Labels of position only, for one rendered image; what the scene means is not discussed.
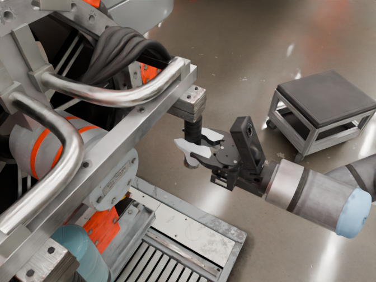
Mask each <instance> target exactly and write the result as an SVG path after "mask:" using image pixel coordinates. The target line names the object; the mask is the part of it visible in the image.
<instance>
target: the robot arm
mask: <svg viewBox="0 0 376 282"><path fill-rule="evenodd" d="M174 142H175V144H176V145H177V146H178V147H179V148H180V149H181V150H182V151H183V152H184V154H185V156H186V159H187V162H188V163H189V164H190V165H192V166H196V165H197V164H198V163H200V164H201V165H203V166H204V167H206V168H208V169H210V170H212V171H211V172H212V174H214V175H216V176H213V175H211V179H210V182H212V183H214V184H217V185H219V186H221V187H223V188H225V189H227V190H229V191H231V192H232V191H233V189H234V187H235V186H237V187H239V188H241V189H244V190H246V191H248V192H250V193H252V194H254V195H257V196H259V197H261V198H262V196H263V195H264V194H266V197H265V201H267V202H268V203H271V204H273V205H275V206H277V207H280V208H282V209H284V210H287V211H289V212H291V213H293V214H295V215H297V216H299V217H302V218H304V219H306V220H308V221H310V222H312V223H315V224H317V225H319V226H321V227H324V228H326V229H328V230H330V231H332V232H335V233H336V234H337V235H338V236H343V237H346V238H354V237H355V236H357V234H358V233H359V232H360V230H361V229H362V227H363V225H364V223H365V221H366V219H367V217H368V214H369V210H370V207H371V204H372V202H375V201H376V153H375V154H372V155H371V156H368V157H365V158H362V159H360V160H358V161H355V162H353V163H350V164H347V165H345V166H342V167H339V168H337V169H334V170H332V171H329V172H326V173H324V174H321V173H318V172H316V171H313V170H310V169H308V168H305V167H303V166H300V165H298V164H295V163H293V162H290V161H287V160H285V159H282V160H281V162H280V164H278V161H275V160H273V159H272V160H271V162H270V164H269V166H266V165H264V162H265V160H266V157H265V155H264V152H263V150H262V146H261V144H260V141H259V138H258V136H257V133H256V131H255V127H254V125H253V122H252V120H251V117H250V116H238V117H237V118H236V120H235V122H234V123H233V125H232V127H231V128H230V133H229V132H226V131H224V130H218V129H212V128H208V129H207V128H202V131H201V146H199V145H196V144H194V143H190V142H188V141H186V140H185V139H184V138H176V139H174ZM210 147H213V148H215V149H218V151H214V153H213V155H212V154H211V151H210ZM221 178H223V179H225V180H227V181H224V180H222V179H221ZM216 179H217V180H219V181H222V182H224V183H226V184H227V187H226V186H224V185H221V184H219V183H217V182H216Z"/></svg>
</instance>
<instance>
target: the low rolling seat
mask: <svg viewBox="0 0 376 282"><path fill-rule="evenodd" d="M279 100H281V101H282V102H283V103H284V104H283V105H279V106H278V103H279ZM375 112H376V100H375V99H373V98H372V97H370V96H369V95H367V94H366V93H365V92H364V91H362V90H361V89H360V88H358V87H357V86H356V85H354V84H353V83H351V82H350V81H349V80H347V79H346V78H345V77H343V76H342V75H341V74H339V73H338V72H336V71H335V70H334V69H330V70H327V71H324V72H320V73H316V74H313V75H310V76H306V77H302V78H298V79H295V80H292V81H288V82H284V83H281V84H278V87H277V88H276V89H275V91H274V94H273V97H272V100H271V104H270V108H269V112H268V115H267V116H268V117H269V119H268V120H267V121H266V126H267V127H268V128H269V129H276V128H277V127H278V129H279V130H280V131H281V132H282V133H283V134H284V135H285V136H286V137H287V139H288V140H289V141H290V142H291V143H292V145H293V146H295V147H296V149H297V150H298V154H297V155H296V157H295V160H294V161H295V163H300V162H301V161H302V160H303V159H304V157H305V155H306V156H307V155H309V154H312V153H314V152H318V151H320V150H323V149H325V148H328V147H331V146H333V145H336V144H339V143H343V144H344V143H345V142H347V141H348V140H349V139H352V138H355V137H357V136H360V134H361V133H362V132H363V130H364V129H365V127H366V126H367V124H368V123H369V122H370V120H371V118H372V117H373V115H374V114H375ZM360 118H362V119H361V120H360V122H359V123H358V122H357V121H356V120H357V119H360Z"/></svg>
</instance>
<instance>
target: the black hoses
mask: <svg viewBox="0 0 376 282"><path fill-rule="evenodd" d="M174 59H175V57H174V56H172V55H170V54H169V52H168V51H167V49H166V48H165V47H164V46H163V45H162V44H161V43H160V42H158V41H157V40H155V39H146V38H145V37H144V36H143V35H141V34H140V33H139V32H137V31H136V30H134V29H132V28H130V27H121V26H110V27H108V28H107V29H106V30H105V31H104V32H103V33H102V34H101V35H100V37H99V39H98V41H97V44H96V46H95V49H94V51H93V54H92V58H91V61H90V64H89V67H88V71H87V72H86V73H85V74H83V75H82V76H80V77H79V78H77V79H76V80H75V81H78V82H82V83H85V84H89V85H92V86H96V87H100V88H106V89H111V88H110V84H109V83H107V82H106V81H107V80H109V79H110V78H112V77H113V76H115V75H116V74H118V73H119V72H121V71H122V70H123V69H125V68H126V67H127V66H129V65H130V64H131V63H132V62H133V61H137V62H140V63H143V64H146V65H150V66H152V67H155V68H158V69H161V70H162V69H163V68H165V67H166V66H167V65H168V64H169V63H170V62H171V61H173V60H174Z"/></svg>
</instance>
